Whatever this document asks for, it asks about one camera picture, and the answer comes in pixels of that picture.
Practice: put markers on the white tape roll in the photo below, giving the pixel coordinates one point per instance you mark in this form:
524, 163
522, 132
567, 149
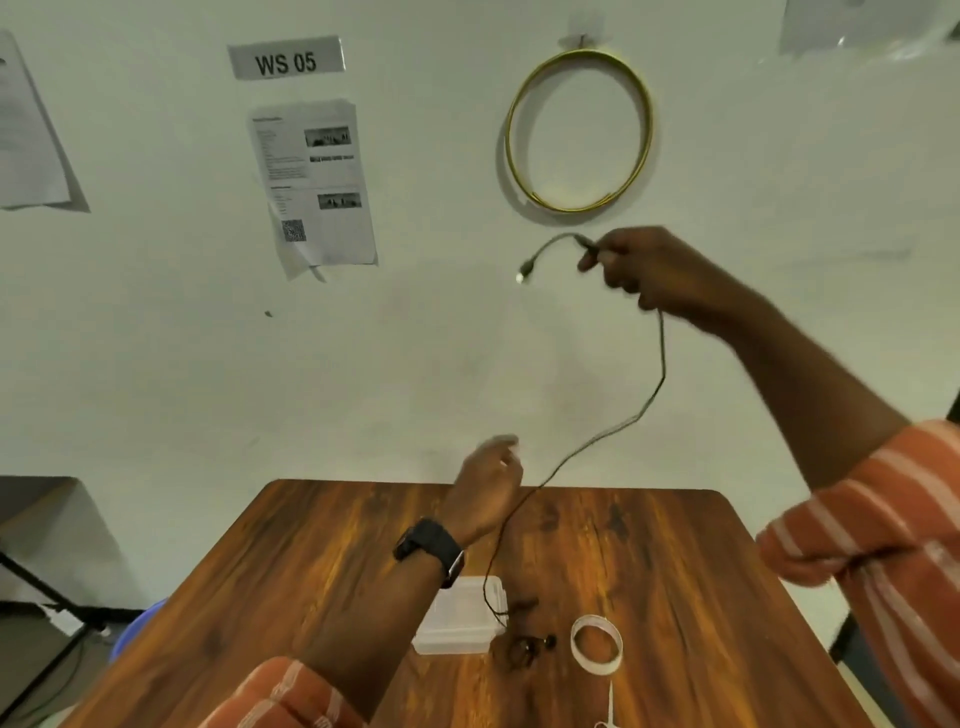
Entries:
576, 651

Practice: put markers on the person's right hand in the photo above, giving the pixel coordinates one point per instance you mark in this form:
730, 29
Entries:
667, 274

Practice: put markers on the person's right fingers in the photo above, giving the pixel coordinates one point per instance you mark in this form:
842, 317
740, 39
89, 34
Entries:
611, 259

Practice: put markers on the grey label sign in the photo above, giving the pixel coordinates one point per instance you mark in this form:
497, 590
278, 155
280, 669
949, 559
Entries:
285, 58

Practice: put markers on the clear plastic sleeve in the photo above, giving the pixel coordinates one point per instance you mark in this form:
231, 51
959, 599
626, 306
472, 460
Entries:
847, 22

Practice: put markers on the black stand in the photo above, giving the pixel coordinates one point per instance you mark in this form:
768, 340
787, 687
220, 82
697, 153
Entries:
45, 596

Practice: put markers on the blue chair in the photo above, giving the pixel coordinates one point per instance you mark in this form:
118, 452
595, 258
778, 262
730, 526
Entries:
139, 622

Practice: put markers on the person's right forearm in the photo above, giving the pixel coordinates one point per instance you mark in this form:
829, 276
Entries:
810, 390

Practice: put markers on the person's left forearm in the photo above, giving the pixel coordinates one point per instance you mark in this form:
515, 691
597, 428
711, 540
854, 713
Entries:
375, 637

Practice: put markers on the person's left fingers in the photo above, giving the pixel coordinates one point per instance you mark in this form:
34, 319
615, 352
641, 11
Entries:
502, 452

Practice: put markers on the white scissors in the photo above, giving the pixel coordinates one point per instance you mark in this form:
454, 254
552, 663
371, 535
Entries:
609, 709

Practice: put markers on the printed paper sheet with pictures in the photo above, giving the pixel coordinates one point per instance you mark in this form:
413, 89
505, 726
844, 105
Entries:
315, 187

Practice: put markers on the person's left hand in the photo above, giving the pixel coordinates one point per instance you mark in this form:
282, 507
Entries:
480, 495

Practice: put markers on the orange striped shirt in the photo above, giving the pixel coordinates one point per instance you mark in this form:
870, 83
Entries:
900, 540

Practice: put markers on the small black parts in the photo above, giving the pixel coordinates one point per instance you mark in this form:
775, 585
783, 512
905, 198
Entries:
525, 649

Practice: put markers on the black wristwatch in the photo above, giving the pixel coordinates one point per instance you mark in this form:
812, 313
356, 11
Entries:
431, 546

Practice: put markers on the white paper sheet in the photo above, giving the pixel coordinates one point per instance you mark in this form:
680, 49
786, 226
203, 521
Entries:
30, 135

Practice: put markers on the wall hook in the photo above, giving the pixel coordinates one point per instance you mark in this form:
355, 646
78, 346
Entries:
582, 39

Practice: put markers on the clear plastic box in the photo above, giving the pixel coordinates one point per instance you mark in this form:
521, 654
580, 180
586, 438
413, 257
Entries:
457, 626

